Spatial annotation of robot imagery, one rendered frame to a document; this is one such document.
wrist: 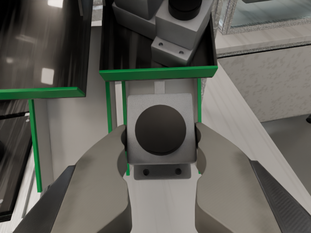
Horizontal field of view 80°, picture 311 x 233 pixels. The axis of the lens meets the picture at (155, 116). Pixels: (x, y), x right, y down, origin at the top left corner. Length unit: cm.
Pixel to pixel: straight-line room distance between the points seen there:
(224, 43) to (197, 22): 81
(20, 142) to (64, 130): 18
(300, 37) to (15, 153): 120
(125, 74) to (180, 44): 7
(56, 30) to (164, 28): 14
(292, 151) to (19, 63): 176
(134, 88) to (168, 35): 17
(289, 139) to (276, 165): 128
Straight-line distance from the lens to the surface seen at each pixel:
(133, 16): 24
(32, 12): 32
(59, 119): 39
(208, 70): 22
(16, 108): 64
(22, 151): 53
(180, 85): 36
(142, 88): 36
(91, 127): 36
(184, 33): 20
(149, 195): 50
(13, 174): 50
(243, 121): 65
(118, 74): 22
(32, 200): 47
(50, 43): 28
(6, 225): 47
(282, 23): 122
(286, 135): 189
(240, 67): 110
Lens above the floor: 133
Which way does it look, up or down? 50 degrees down
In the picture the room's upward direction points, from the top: 4 degrees counter-clockwise
